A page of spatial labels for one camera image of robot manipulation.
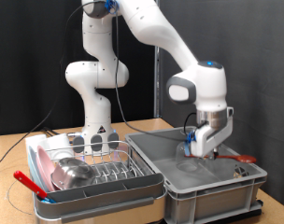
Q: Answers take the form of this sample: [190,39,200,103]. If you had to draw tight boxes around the stainless steel pot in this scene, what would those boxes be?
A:
[50,157,96,190]

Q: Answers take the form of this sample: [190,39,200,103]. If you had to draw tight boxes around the steel wire dish rack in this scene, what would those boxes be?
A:
[32,140,168,224]

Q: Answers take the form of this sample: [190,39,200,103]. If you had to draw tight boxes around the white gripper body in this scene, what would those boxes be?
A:
[189,116,234,158]

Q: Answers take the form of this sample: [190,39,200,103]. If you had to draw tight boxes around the blue cable strap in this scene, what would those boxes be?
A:
[183,130,198,157]

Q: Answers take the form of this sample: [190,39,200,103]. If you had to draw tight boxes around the grey cutlery holder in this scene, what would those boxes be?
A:
[34,173,165,214]

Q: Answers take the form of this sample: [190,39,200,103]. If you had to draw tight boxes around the black backdrop curtain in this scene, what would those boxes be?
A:
[0,0,157,136]

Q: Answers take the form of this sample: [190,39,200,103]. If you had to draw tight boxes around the brown wooden stick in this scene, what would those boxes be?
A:
[183,152,258,164]

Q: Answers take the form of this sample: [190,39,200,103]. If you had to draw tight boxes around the long hanging black cable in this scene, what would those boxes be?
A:
[0,0,96,169]

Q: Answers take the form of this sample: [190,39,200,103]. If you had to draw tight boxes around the grey plastic crate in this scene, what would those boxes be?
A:
[124,125,268,224]

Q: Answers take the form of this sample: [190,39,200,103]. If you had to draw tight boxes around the black camera cable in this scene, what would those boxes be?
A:
[112,0,208,145]

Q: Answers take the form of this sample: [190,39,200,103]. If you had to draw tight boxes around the dark oval rack clip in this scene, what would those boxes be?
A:
[72,134,86,154]

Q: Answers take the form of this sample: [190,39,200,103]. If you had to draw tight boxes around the dark grey backdrop panel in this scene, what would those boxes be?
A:
[159,0,284,211]

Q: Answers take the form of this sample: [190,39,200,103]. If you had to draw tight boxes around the white box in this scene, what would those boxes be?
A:
[38,133,75,161]

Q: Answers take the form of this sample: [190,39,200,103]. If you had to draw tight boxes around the aluminium frame post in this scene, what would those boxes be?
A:
[153,0,162,119]

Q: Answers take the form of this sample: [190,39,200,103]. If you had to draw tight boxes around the black cables on table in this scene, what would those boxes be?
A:
[40,126,61,138]

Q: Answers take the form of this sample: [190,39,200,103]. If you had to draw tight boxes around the light blue plastic plate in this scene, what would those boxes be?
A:
[27,145,45,190]

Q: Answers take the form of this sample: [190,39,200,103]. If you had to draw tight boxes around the pink plastic plate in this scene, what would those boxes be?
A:
[35,145,58,192]

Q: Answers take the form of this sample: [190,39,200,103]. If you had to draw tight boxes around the clear wine glass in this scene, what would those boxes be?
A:
[175,128,201,172]

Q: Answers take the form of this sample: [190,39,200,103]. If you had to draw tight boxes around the blue handled utensil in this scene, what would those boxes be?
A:
[40,196,58,205]

